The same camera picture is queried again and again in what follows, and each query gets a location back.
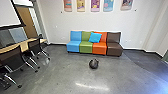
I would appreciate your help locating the black trash bag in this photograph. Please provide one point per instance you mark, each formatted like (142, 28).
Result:
(94, 64)

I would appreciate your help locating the wall poster with orange print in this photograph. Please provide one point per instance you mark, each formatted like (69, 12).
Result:
(67, 5)

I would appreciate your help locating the brown sofa seat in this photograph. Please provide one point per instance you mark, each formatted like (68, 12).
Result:
(114, 49)

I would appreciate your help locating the wall poster with cyan print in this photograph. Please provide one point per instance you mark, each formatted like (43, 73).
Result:
(108, 5)

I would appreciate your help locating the wall poster with yellow print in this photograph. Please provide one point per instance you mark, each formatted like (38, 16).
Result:
(80, 5)

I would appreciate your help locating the cyan square pillow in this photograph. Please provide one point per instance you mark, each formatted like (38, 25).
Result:
(95, 37)

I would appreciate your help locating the brown wooden door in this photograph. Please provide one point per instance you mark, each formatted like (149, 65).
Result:
(26, 21)

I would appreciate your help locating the long wooden table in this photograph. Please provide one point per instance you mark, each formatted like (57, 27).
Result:
(23, 45)

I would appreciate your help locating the blue sofa seat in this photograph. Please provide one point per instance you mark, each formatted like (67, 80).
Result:
(73, 45)

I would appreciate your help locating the green sofa seat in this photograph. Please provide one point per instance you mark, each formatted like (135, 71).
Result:
(86, 46)

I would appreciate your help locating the white wall board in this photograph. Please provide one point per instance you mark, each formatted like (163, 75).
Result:
(8, 11)

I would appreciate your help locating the wall poster with beige print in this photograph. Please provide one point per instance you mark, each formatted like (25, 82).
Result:
(126, 4)

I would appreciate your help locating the orange sofa seat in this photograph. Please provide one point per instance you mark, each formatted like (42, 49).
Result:
(99, 48)

